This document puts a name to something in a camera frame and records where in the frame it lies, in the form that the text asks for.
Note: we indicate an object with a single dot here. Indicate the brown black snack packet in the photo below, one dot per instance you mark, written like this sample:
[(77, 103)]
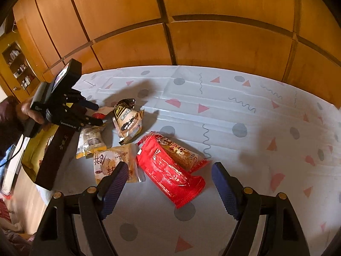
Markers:
[(127, 121)]

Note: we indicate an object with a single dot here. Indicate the red foil snack pack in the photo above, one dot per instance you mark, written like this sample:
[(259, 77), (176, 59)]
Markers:
[(178, 184)]

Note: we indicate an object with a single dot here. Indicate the gold snack box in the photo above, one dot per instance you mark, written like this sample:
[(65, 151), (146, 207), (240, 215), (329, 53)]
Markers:
[(44, 154)]

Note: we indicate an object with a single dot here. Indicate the red patterned snack packet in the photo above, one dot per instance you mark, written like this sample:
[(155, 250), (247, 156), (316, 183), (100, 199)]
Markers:
[(187, 159)]

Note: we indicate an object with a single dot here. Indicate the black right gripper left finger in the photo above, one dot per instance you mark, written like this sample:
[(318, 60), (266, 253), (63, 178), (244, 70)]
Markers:
[(56, 234)]

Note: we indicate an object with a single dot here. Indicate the red white snack packet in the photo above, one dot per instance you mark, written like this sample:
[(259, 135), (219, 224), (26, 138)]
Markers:
[(102, 112)]

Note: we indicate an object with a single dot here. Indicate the patterned white tablecloth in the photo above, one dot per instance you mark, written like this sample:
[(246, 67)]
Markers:
[(271, 136)]

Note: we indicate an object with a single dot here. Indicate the person's left hand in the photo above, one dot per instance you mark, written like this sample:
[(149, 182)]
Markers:
[(24, 112)]

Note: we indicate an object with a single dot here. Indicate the orange pastry snack packet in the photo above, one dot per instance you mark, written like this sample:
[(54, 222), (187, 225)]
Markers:
[(106, 161)]

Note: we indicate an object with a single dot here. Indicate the yellow clear cracker packet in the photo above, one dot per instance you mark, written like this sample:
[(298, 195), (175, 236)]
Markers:
[(90, 141)]

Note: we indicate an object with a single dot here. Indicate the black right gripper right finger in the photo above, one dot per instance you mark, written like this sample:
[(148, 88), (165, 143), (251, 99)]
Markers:
[(282, 235)]

